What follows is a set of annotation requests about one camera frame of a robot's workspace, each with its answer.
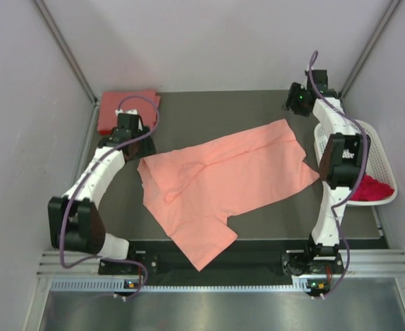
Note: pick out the folded red t shirt stack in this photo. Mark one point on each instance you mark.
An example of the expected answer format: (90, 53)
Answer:
(113, 103)

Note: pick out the white perforated laundry basket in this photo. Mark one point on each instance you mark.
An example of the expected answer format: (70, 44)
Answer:
(378, 166)

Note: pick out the aluminium rail with cable duct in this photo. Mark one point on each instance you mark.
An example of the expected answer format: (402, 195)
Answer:
(102, 276)

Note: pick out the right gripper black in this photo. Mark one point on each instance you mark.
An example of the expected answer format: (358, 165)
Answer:
(294, 91)

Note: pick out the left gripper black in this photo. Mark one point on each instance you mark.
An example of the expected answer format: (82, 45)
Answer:
(148, 149)

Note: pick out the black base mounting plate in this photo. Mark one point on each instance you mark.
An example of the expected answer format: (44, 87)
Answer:
(245, 262)

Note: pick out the salmon pink t shirt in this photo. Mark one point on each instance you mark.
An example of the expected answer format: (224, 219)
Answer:
(192, 192)

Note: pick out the crimson t shirt in basket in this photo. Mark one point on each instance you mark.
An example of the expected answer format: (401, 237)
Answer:
(371, 189)

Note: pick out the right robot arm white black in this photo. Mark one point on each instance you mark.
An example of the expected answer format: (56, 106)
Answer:
(342, 166)

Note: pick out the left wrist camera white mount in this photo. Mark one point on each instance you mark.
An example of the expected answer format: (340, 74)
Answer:
(120, 111)

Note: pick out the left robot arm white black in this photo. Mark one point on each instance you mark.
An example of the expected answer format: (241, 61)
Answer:
(76, 228)

